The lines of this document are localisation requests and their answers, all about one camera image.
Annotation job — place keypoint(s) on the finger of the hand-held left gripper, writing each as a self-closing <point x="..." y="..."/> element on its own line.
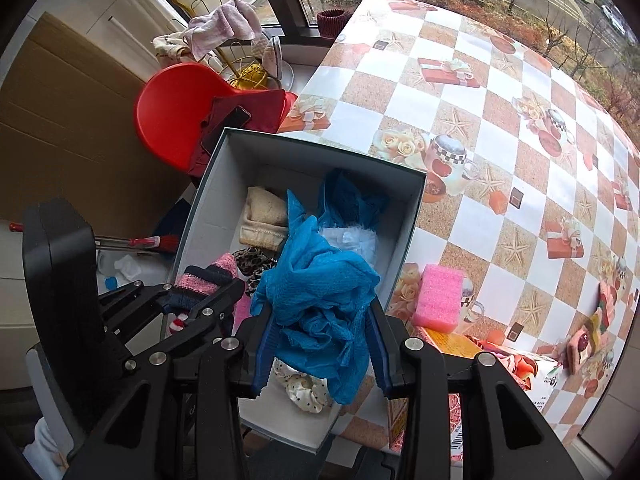
<point x="145" y="297"/>
<point x="200" y="317"/>

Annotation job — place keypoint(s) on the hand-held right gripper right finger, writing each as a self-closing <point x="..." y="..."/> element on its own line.
<point x="378" y="355"/>

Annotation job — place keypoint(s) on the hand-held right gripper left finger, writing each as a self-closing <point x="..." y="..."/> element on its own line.
<point x="263" y="355"/>

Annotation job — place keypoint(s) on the pink and navy fuzzy sock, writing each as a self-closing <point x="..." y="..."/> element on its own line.
<point x="205" y="280"/>

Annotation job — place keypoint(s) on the leopard print scrunchie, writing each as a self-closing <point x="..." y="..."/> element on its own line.
<point x="255" y="265"/>

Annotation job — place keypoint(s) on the light blue fluffy cloth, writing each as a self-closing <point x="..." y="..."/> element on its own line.
<point x="350" y="245"/>

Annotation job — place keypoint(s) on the beige knit sock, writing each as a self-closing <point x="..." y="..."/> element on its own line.
<point x="262" y="220"/>

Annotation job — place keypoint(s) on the grey cardboard box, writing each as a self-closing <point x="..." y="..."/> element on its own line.
<point x="280" y="170"/>

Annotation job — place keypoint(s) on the white bottle with blue cap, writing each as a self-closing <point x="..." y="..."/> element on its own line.
<point x="117" y="272"/>

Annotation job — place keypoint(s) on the white polka dot scrunchie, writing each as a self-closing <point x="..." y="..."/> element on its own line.
<point x="305" y="390"/>

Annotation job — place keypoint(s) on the yellow and pink box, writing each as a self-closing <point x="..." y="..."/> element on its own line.
<point x="450" y="347"/>

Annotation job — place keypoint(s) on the pink sponge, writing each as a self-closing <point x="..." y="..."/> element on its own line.
<point x="437" y="297"/>

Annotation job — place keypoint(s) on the white snack packet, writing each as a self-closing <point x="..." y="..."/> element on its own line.
<point x="505" y="385"/>

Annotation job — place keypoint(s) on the brown cardboard sheet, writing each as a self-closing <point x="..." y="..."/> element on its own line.
<point x="60" y="125"/>

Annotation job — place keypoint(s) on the black phone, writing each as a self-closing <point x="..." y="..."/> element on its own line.
<point x="225" y="127"/>

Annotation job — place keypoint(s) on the red plastic chair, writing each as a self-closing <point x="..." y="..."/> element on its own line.
<point x="175" y="105"/>

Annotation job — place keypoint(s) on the dark red cloth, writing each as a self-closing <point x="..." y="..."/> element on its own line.
<point x="260" y="110"/>

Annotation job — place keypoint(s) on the beige patterned cloth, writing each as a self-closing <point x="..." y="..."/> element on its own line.
<point x="170" y="47"/>

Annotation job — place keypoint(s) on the grey white cloth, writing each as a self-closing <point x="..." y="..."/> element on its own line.
<point x="272" y="57"/>

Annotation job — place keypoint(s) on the pink towel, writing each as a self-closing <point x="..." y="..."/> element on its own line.
<point x="225" y="22"/>

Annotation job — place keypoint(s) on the dark red knit basket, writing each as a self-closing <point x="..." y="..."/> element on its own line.
<point x="334" y="24"/>

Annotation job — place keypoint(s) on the white car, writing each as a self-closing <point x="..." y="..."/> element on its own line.
<point x="615" y="17"/>

